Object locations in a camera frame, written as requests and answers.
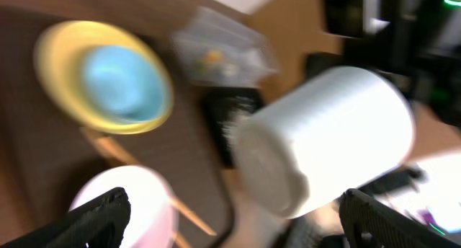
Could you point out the rice and nutshell pile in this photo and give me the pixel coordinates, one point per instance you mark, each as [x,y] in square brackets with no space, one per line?
[236,110]

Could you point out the dark brown serving tray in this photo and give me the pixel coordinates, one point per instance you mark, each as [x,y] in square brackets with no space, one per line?
[53,159]

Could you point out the yellow round plate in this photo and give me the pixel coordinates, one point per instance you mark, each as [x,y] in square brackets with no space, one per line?
[58,58]

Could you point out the white cup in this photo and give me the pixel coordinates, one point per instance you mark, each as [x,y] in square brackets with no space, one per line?
[342,129]

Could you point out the wooden chopstick left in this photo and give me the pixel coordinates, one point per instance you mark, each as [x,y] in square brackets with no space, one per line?
[116,155]

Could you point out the pink white bowl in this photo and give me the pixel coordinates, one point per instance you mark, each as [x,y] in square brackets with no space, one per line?
[153,219]

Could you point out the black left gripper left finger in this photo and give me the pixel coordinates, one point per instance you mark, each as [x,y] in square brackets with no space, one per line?
[101,222]

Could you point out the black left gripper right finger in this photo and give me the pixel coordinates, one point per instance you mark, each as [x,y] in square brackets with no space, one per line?
[368,223]

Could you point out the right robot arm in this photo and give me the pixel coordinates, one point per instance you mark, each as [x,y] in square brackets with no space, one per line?
[415,38]

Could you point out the clear plastic waste bin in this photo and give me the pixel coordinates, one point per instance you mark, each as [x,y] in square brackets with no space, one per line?
[217,51]

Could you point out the light blue bowl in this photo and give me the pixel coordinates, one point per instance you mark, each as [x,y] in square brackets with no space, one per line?
[124,85]

